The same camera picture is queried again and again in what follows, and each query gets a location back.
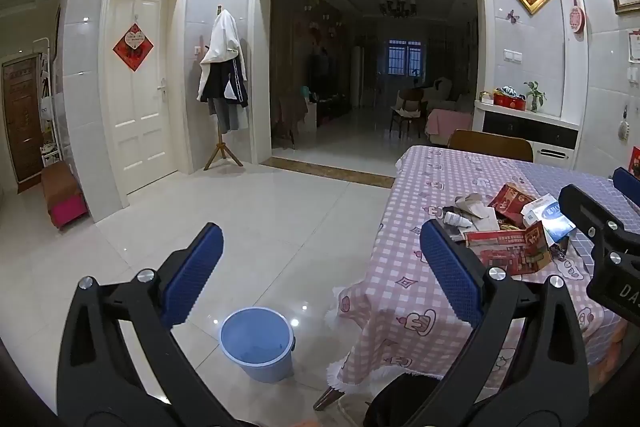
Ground blue plastic bucket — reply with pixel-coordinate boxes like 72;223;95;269
220;307;296;384

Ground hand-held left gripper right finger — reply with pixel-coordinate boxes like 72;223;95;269
419;219;592;427

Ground wooden coat rack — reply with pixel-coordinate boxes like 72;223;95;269
202;4;246;171

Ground red tin box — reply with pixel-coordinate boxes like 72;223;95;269
492;92;527;111

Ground wooden armchair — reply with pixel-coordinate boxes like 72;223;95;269
390;88;428;138

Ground red diamond door decoration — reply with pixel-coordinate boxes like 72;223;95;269
112;23;153;72

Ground green potted plant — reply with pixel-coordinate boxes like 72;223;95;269
524;81;547;112

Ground brown paper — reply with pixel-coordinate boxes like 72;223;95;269
452;193;501;234

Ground dark chandelier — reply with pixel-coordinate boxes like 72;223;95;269
377;0;418;18

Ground white standing air conditioner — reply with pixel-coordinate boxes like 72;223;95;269
351;46;366;108

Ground brown carved wooden door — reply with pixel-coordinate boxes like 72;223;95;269
2;54;46;182

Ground white and black sideboard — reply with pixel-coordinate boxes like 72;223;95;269
472;99;581;170

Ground red patterned crushed carton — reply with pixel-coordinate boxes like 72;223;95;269
465;222;553;278

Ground dark chair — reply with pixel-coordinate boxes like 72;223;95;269
312;372;451;427

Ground brown and pink stool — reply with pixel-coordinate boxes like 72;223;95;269
41;161;90;230

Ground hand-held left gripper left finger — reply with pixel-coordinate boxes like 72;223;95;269
56;222;251;427

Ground white panel door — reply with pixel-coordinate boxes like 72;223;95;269
100;0;188;195

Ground pink checked tablecloth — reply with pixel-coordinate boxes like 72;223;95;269
325;145;640;408

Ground barred window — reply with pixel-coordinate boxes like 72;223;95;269
387;39;426;78

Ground red tan snack wrapper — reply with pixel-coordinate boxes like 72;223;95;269
487;183;541;228

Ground purple checked tablecloth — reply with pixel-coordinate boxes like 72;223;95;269
515;162;640;280

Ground white shelf rack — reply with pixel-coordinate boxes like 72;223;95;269
32;38;63;168

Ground dark striped jacket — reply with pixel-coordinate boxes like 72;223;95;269
197;57;249;108

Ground pink blanket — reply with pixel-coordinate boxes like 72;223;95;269
425;108;473;145

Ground brown cloth draped chair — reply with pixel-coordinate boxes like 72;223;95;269
272;94;308;150

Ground grey trousers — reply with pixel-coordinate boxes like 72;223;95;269
209;97;246;134

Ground round red wall ornament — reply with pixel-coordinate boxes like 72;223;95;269
567;0;587;42

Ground brown wooden dining chair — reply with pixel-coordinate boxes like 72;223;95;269
447;129;535;164

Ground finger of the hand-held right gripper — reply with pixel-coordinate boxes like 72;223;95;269
558;183;640;268
612;167;640;198

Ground light sofa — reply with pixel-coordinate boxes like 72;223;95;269
422;77;473;112

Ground white and blue carton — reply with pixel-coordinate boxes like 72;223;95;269
521;194;576;249

